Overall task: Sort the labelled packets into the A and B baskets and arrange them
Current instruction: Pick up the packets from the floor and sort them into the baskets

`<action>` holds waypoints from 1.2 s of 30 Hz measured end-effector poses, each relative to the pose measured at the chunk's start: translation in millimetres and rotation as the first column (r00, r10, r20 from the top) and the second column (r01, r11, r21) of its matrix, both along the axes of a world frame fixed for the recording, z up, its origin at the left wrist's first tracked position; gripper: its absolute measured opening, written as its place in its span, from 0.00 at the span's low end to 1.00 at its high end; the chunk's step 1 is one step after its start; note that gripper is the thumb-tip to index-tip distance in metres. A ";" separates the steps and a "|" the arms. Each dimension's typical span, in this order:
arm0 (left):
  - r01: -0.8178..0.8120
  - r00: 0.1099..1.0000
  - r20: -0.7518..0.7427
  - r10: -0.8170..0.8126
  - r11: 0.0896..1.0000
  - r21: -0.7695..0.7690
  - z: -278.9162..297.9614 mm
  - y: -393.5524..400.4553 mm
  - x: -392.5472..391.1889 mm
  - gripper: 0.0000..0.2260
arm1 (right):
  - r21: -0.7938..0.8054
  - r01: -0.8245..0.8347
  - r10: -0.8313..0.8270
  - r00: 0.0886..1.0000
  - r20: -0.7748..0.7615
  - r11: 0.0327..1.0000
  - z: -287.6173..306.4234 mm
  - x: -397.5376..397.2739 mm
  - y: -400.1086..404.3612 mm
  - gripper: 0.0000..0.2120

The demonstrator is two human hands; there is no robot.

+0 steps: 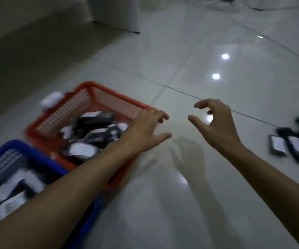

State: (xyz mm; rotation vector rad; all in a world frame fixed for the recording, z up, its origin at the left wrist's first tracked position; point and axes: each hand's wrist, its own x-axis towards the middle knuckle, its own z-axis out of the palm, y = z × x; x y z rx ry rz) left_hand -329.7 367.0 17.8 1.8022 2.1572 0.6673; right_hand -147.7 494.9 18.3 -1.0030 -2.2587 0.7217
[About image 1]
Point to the person's right forearm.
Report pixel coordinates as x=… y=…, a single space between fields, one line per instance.
x=276 y=189

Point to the white desk side panel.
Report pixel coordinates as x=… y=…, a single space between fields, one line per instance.
x=113 y=10

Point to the blue plastic basket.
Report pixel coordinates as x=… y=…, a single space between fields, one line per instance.
x=25 y=146

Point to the red plastic basket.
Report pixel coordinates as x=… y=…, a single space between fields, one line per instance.
x=61 y=116

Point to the person's left forearm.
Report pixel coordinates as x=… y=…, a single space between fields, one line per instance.
x=48 y=199

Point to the small white paper tag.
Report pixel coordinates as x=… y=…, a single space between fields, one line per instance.
x=51 y=99

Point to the person's right hand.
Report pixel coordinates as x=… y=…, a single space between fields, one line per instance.
x=222 y=132

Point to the person's left hand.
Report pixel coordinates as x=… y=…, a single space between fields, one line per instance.
x=141 y=134

